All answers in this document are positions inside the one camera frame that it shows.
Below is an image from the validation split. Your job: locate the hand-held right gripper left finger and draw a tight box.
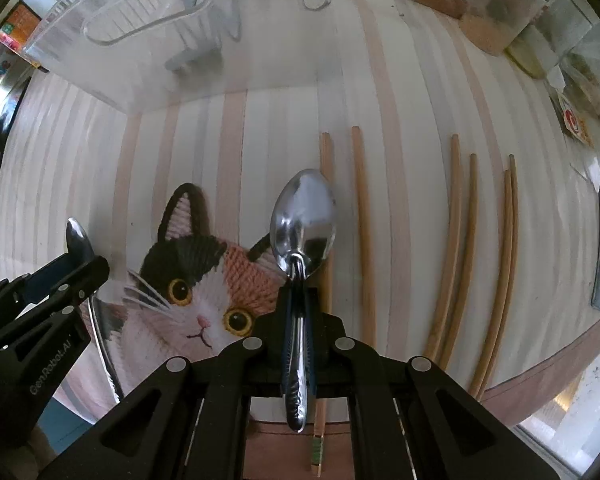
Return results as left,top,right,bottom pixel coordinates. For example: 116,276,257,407
50,285,293,480

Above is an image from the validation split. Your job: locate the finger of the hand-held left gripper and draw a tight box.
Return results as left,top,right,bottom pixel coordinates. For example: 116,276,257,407
0,256,112,356
0,252,73,313

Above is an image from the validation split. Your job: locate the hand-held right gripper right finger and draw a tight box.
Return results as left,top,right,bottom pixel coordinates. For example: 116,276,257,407
300,285,563,480

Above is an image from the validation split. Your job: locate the clear plastic utensil container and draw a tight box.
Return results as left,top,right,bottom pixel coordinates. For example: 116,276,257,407
22,0,351,113

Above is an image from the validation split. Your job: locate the cat-shaped mat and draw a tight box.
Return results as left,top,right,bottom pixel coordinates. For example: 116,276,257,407
55,182,292,421

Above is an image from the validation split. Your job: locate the striped table cloth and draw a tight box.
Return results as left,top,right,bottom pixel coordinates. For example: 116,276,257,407
0,0,600,421

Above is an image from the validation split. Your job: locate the red white seasoning packet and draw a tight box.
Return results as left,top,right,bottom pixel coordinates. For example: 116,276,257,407
555,92,596,148

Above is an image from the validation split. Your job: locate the white-lidded oil bottle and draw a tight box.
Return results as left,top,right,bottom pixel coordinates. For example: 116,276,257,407
505,25,568,79

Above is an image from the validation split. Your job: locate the brown-lidded clear jar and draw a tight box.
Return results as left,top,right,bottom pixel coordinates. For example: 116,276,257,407
457,0,548,56

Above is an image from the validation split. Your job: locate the crumpled clear plastic bag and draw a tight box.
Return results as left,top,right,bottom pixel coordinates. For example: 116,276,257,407
545,0,600,156

